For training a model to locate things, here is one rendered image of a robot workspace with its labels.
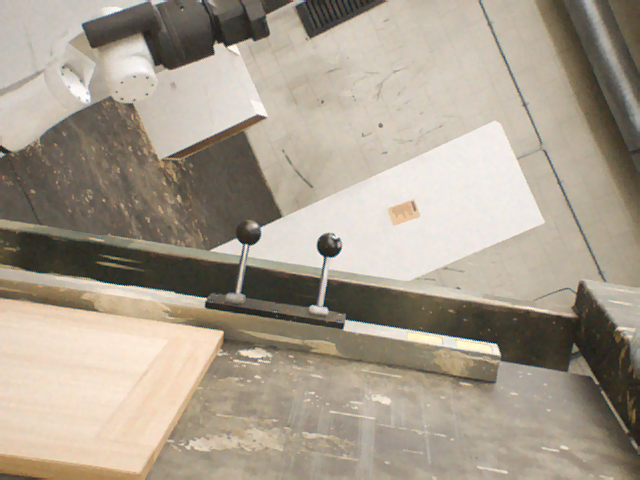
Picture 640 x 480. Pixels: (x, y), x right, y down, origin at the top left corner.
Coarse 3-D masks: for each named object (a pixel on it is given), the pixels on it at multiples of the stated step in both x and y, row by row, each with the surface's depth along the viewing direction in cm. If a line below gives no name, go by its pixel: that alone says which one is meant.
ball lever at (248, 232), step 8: (240, 224) 138; (248, 224) 138; (256, 224) 138; (240, 232) 138; (248, 232) 137; (256, 232) 138; (240, 240) 138; (248, 240) 138; (256, 240) 138; (248, 248) 138; (240, 264) 137; (240, 272) 137; (240, 280) 137; (240, 288) 136; (232, 296) 135; (240, 296) 135
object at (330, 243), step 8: (328, 232) 138; (320, 240) 138; (328, 240) 137; (336, 240) 137; (320, 248) 137; (328, 248) 137; (336, 248) 137; (328, 256) 138; (328, 264) 137; (328, 272) 137; (320, 288) 136; (320, 296) 136; (320, 304) 136; (312, 312) 135; (320, 312) 135
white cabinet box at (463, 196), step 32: (480, 128) 490; (416, 160) 495; (448, 160) 493; (480, 160) 491; (512, 160) 489; (352, 192) 501; (384, 192) 499; (416, 192) 497; (448, 192) 494; (480, 192) 492; (512, 192) 490; (288, 224) 507; (320, 224) 505; (352, 224) 502; (384, 224) 500; (416, 224) 498; (448, 224) 496; (480, 224) 493; (512, 224) 491; (256, 256) 510; (288, 256) 508; (320, 256) 506; (352, 256) 504; (384, 256) 501; (416, 256) 499; (448, 256) 497
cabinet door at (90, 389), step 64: (0, 320) 126; (64, 320) 128; (128, 320) 131; (0, 384) 106; (64, 384) 108; (128, 384) 110; (192, 384) 112; (0, 448) 91; (64, 448) 92; (128, 448) 94
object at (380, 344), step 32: (0, 288) 136; (32, 288) 135; (64, 288) 135; (96, 288) 136; (128, 288) 138; (160, 320) 135; (192, 320) 134; (224, 320) 134; (256, 320) 134; (320, 352) 134; (352, 352) 134; (384, 352) 133; (416, 352) 133; (448, 352) 133; (480, 352) 132
